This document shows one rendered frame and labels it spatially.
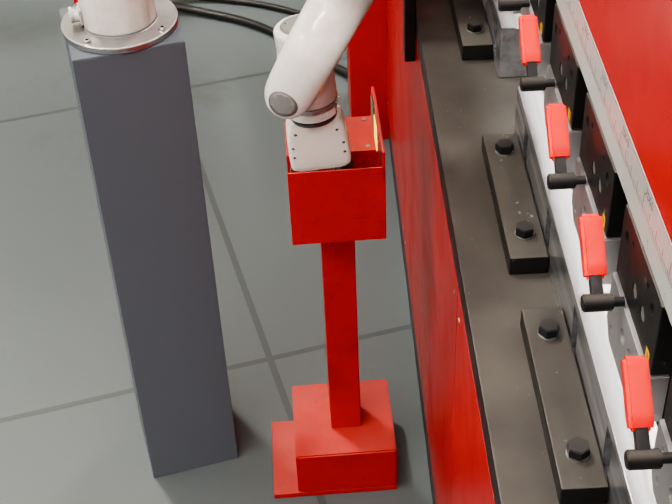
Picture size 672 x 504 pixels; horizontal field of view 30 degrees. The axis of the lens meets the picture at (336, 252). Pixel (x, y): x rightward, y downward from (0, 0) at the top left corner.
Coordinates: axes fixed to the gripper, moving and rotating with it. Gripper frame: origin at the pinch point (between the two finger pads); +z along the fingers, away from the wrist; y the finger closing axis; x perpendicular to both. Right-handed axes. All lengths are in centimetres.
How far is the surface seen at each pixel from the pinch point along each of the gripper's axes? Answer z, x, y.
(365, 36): 42, -120, -12
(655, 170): -59, 82, -32
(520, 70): -11.9, -9.4, -35.1
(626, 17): -65, 67, -33
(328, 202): -0.7, 4.9, -0.3
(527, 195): -14.1, 27.1, -29.6
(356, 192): -1.9, 4.9, -5.1
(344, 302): 28.2, -2.1, -0.1
